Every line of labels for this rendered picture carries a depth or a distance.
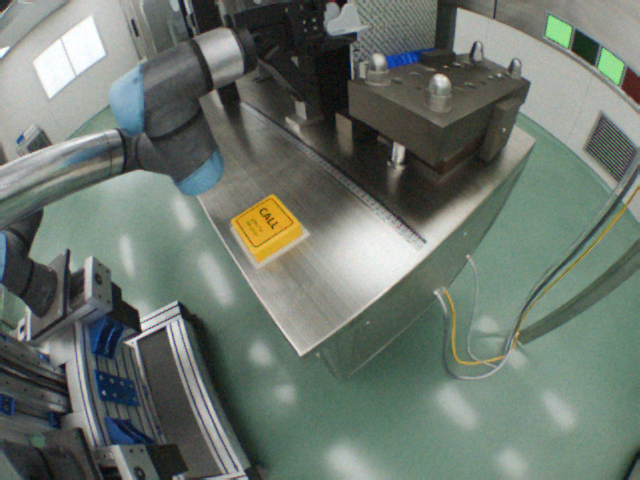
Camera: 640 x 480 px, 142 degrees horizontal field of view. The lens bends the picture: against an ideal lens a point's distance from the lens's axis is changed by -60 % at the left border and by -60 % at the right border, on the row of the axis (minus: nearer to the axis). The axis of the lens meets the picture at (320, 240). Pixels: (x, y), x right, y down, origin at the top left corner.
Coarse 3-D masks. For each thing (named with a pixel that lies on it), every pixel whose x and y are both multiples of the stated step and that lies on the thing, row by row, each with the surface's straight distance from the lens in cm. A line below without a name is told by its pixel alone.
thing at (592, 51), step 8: (576, 32) 60; (576, 40) 60; (584, 40) 60; (592, 40) 60; (576, 48) 60; (584, 48) 60; (592, 48) 60; (584, 56) 60; (592, 56) 60; (592, 64) 60
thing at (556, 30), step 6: (552, 18) 61; (552, 24) 61; (558, 24) 61; (564, 24) 61; (546, 30) 61; (552, 30) 61; (558, 30) 61; (564, 30) 61; (570, 30) 60; (552, 36) 61; (558, 36) 61; (564, 36) 61; (558, 42) 61; (564, 42) 61
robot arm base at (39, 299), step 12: (36, 264) 84; (36, 276) 81; (48, 276) 83; (24, 288) 81; (36, 288) 81; (48, 288) 82; (24, 300) 84; (36, 300) 82; (48, 300) 82; (36, 312) 85
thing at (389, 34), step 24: (360, 0) 45; (384, 0) 49; (408, 0) 54; (432, 0) 60; (384, 24) 49; (408, 24) 54; (432, 24) 61; (360, 48) 46; (384, 48) 50; (408, 48) 56
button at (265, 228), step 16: (256, 208) 37; (272, 208) 36; (240, 224) 36; (256, 224) 35; (272, 224) 34; (288, 224) 34; (256, 240) 34; (272, 240) 33; (288, 240) 34; (256, 256) 33
